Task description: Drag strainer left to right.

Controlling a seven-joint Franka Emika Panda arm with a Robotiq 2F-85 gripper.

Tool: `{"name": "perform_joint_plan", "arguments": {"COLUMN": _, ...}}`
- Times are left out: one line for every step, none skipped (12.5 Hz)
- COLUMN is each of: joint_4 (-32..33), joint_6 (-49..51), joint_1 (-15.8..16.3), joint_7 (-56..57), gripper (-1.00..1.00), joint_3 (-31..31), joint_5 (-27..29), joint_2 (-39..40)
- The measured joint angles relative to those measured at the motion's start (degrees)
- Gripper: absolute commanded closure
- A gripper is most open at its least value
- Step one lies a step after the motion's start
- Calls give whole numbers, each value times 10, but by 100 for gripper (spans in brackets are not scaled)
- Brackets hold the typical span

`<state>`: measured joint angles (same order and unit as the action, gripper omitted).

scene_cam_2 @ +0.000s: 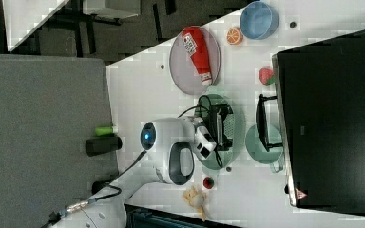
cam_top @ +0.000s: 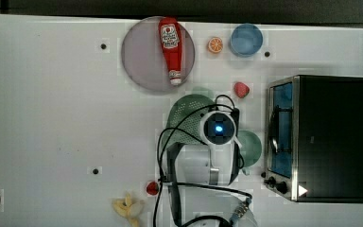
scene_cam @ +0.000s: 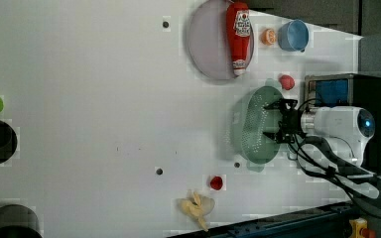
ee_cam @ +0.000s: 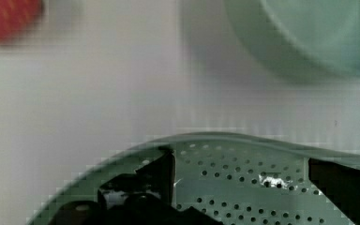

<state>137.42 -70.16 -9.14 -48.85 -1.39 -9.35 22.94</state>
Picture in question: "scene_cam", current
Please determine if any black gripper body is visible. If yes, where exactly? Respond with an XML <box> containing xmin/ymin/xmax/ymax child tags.
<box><xmin>276</xmin><ymin>98</ymin><xmax>303</xmax><ymax>144</ymax></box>

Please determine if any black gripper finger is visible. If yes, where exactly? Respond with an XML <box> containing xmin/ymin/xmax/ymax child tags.
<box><xmin>264</xmin><ymin>101</ymin><xmax>281</xmax><ymax>110</ymax></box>
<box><xmin>263</xmin><ymin>132</ymin><xmax>280</xmax><ymax>141</ymax></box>

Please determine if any mint green plastic strainer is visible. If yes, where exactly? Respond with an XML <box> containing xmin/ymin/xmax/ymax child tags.
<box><xmin>231</xmin><ymin>85</ymin><xmax>283</xmax><ymax>173</ymax></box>

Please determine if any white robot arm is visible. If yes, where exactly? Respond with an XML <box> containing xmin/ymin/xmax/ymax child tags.
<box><xmin>264</xmin><ymin>98</ymin><xmax>381</xmax><ymax>219</ymax></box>

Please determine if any red strawberry toy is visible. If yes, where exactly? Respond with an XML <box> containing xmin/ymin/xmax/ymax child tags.
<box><xmin>279</xmin><ymin>74</ymin><xmax>295</xmax><ymax>90</ymax></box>

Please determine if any orange slice toy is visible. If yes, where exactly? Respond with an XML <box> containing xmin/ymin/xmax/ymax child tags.
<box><xmin>261</xmin><ymin>28</ymin><xmax>276</xmax><ymax>46</ymax></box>

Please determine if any blue bowl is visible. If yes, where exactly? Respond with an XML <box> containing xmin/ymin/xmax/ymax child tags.
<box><xmin>278</xmin><ymin>19</ymin><xmax>310</xmax><ymax>53</ymax></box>

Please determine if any small red tomato toy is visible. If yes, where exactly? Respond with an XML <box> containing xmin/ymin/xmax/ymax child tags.
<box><xmin>209</xmin><ymin>177</ymin><xmax>223</xmax><ymax>190</ymax></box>

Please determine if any black toaster oven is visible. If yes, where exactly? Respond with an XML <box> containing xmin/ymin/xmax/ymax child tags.
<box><xmin>305</xmin><ymin>73</ymin><xmax>381</xmax><ymax>174</ymax></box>

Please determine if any red ketchup bottle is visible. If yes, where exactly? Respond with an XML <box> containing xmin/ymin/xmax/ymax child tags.
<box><xmin>226</xmin><ymin>1</ymin><xmax>251</xmax><ymax>75</ymax></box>

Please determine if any grey round plate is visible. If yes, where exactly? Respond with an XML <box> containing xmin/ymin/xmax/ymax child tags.
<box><xmin>187</xmin><ymin>0</ymin><xmax>254</xmax><ymax>80</ymax></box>

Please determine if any peeled banana toy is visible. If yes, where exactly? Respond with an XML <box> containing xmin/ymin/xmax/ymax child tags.
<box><xmin>179</xmin><ymin>191</ymin><xmax>215</xmax><ymax>232</ymax></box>

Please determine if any black cylinder cup lower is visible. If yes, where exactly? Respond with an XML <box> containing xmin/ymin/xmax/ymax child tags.
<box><xmin>0</xmin><ymin>204</ymin><xmax>43</xmax><ymax>238</ymax></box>

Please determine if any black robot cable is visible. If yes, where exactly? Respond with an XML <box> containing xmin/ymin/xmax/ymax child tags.
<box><xmin>289</xmin><ymin>98</ymin><xmax>381</xmax><ymax>221</ymax></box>

